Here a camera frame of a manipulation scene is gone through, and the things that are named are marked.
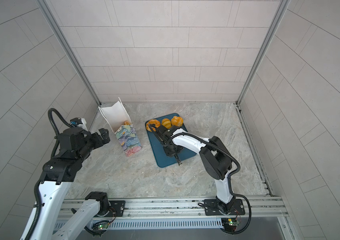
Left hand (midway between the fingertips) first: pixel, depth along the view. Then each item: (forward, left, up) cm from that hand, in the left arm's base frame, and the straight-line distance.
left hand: (103, 130), depth 68 cm
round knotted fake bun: (+23, -34, -23) cm, 47 cm away
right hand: (0, -31, -26) cm, 40 cm away
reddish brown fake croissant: (+17, -3, -17) cm, 24 cm away
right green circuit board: (-33, -59, -27) cm, 73 cm away
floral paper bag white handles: (+18, +2, -16) cm, 25 cm away
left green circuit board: (-34, -2, -23) cm, 41 cm away
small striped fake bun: (+22, -27, -25) cm, 42 cm away
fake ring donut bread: (+22, -20, -25) cm, 39 cm away
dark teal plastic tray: (-2, -24, -26) cm, 36 cm away
